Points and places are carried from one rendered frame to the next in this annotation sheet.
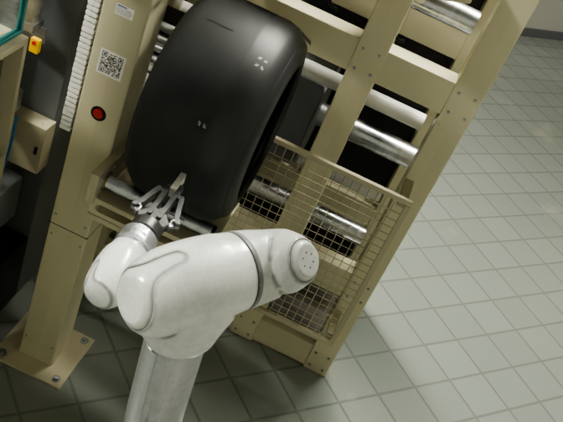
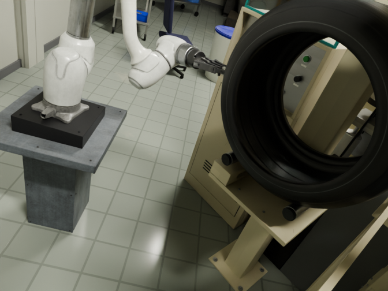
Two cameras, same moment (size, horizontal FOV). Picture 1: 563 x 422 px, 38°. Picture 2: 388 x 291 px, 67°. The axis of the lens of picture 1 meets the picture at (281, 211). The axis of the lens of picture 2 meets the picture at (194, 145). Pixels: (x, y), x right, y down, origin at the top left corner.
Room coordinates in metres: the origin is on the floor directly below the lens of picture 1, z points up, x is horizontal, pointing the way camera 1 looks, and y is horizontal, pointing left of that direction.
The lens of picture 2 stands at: (2.25, -0.63, 1.50)
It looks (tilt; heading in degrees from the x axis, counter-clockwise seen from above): 34 degrees down; 125
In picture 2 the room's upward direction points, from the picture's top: 19 degrees clockwise
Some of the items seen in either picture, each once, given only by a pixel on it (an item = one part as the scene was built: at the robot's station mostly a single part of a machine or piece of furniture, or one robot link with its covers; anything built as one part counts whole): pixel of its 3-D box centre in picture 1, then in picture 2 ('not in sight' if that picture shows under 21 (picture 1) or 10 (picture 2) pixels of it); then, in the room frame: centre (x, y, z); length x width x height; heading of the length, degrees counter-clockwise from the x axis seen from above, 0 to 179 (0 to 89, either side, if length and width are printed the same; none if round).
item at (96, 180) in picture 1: (123, 156); not in sight; (2.01, 0.50, 0.90); 0.40 x 0.03 x 0.10; 177
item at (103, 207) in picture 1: (152, 223); (249, 160); (1.86, 0.33, 0.83); 0.36 x 0.09 x 0.06; 87
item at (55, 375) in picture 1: (44, 346); (238, 264); (1.99, 0.57, 0.01); 0.27 x 0.27 x 0.02; 87
